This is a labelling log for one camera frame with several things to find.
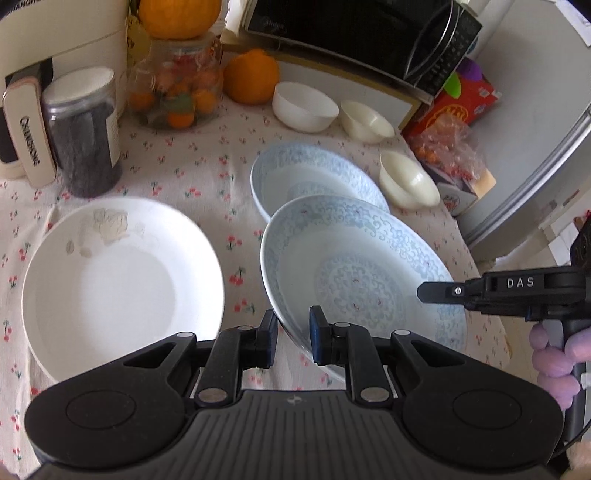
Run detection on orange with stem bump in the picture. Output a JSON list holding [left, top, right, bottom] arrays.
[[223, 48, 281, 105]]

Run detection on clear plastic snack bag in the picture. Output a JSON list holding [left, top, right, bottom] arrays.
[[409, 121, 488, 185]]

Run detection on white and dark carton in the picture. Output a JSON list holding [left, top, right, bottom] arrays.
[[422, 161, 497, 217]]

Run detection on glass jar of small oranges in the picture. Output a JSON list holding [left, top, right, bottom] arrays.
[[127, 32, 225, 131]]

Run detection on person's right hand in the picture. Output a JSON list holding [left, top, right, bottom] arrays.
[[530, 322, 591, 411]]

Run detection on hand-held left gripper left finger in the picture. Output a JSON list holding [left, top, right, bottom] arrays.
[[122, 310, 279, 408]]

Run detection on black microwave oven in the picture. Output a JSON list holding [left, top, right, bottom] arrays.
[[243, 0, 483, 99]]

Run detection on cream bowl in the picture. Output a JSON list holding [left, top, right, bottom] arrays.
[[340, 100, 396, 143], [379, 151, 441, 209]]

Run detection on white bowl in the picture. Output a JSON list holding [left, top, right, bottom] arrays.
[[271, 82, 340, 134]]

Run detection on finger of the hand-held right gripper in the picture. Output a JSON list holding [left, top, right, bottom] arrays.
[[417, 281, 467, 304]]

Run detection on red cardboard box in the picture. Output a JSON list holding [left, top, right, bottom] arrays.
[[401, 76, 502, 139]]

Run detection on blue patterned plate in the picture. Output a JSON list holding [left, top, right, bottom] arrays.
[[250, 141, 392, 223], [259, 196, 468, 384]]

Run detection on large orange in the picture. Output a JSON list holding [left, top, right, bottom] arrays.
[[137, 0, 222, 40]]

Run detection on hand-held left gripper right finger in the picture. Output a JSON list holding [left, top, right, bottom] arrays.
[[308, 305, 467, 404]]

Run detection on silver refrigerator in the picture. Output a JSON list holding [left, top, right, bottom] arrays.
[[455, 0, 591, 264]]

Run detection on white plate with embossed flower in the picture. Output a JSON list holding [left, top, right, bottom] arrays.
[[21, 198, 225, 384]]

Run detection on cherry print tablecloth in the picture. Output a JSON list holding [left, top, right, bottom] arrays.
[[0, 90, 511, 480]]

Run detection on white kitchen appliance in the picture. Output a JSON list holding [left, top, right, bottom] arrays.
[[0, 0, 129, 188]]

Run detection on dark jar with white lid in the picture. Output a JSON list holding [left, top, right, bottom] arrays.
[[41, 67, 123, 199]]

